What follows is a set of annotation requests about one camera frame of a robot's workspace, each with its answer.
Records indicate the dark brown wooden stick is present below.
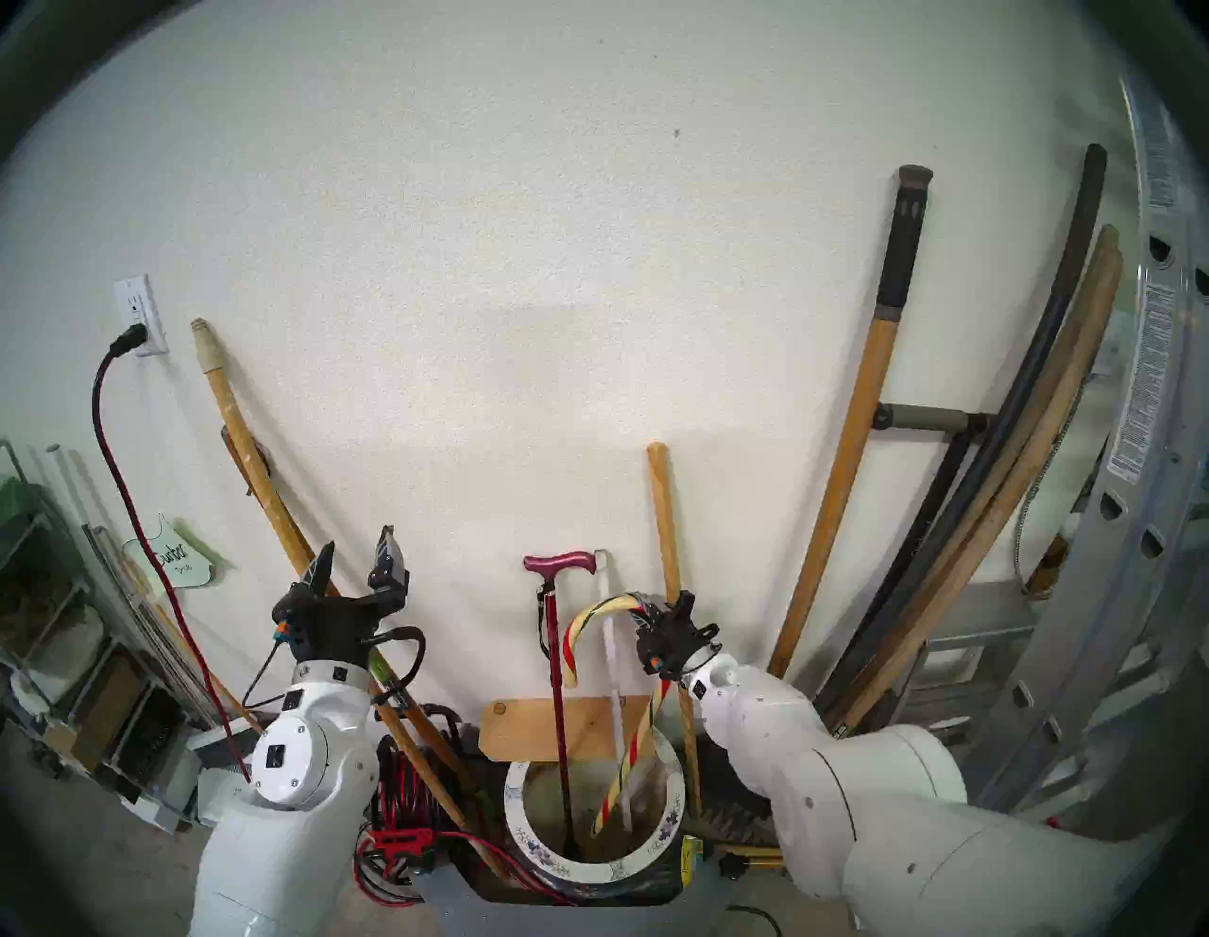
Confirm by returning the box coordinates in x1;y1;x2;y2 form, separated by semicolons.
221;425;478;794

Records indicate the yellow handled tool black knob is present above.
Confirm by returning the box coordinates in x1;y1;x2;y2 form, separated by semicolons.
718;845;790;879

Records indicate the green handwritten sign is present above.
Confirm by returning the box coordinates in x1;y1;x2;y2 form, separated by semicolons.
123;515;216;588

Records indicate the white flat stick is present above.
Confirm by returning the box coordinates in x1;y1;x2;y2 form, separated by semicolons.
595;550;636;832

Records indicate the pink metal walking cane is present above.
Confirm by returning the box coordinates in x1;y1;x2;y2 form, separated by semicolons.
523;552;599;859

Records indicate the curved wooden pole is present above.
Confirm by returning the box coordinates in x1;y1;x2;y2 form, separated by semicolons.
843;247;1125;736
831;225;1121;728

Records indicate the white wall outlet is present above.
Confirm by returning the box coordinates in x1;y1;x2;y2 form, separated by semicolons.
114;275;169;358

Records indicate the grey metal rail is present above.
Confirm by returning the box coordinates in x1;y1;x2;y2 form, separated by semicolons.
83;524;228;728

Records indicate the light wooden stick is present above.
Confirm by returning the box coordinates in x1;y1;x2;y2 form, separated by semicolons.
647;442;706;819

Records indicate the metal wire shelf rack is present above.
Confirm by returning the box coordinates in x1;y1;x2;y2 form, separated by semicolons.
0;439;204;832

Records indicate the white floral ceramic pot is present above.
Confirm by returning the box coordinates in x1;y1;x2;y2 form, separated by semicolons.
503;723;688;898

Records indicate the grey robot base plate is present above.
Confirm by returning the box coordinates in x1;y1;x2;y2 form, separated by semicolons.
416;864;851;937

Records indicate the black printed box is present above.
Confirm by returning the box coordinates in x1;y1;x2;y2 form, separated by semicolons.
118;690;190;804

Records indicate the aluminium extension ladder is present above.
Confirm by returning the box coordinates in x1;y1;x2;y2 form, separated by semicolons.
973;57;1209;837

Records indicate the wooden broom handle threaded tip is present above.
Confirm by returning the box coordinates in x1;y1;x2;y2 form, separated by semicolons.
191;318;511;879

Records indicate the red extension cord reel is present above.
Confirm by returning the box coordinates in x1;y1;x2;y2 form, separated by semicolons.
354;704;497;908

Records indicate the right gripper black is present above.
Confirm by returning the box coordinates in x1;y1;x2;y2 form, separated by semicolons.
628;590;725;683

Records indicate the brown cardboard box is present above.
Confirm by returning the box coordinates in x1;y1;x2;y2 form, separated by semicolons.
71;652;143;771

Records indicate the black tool olive crossbar handle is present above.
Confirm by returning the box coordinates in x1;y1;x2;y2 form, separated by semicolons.
817;401;993;719

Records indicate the red black power cord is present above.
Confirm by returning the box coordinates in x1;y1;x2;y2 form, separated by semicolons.
92;324;254;785

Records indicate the bundle of long tool handles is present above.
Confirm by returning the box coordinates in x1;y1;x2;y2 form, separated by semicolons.
817;144;1108;719

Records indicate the black rake head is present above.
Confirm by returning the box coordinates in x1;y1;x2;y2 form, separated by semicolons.
694;732;785;846

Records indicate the wooden board with hole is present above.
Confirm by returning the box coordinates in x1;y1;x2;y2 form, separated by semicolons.
479;696;662;762

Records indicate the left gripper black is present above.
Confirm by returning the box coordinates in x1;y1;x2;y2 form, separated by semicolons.
272;525;412;664

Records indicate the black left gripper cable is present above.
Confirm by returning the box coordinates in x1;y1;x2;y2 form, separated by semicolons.
364;626;428;707

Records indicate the grey step ladder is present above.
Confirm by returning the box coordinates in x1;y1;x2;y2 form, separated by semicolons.
907;578;1040;757

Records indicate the white plastic pipe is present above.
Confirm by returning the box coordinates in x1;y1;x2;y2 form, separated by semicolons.
45;442;110;577

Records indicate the wooden handle black grip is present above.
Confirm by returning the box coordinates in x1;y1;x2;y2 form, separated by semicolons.
767;165;934;681

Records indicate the striped candy cane stick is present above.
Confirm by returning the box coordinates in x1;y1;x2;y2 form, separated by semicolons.
562;592;673;838

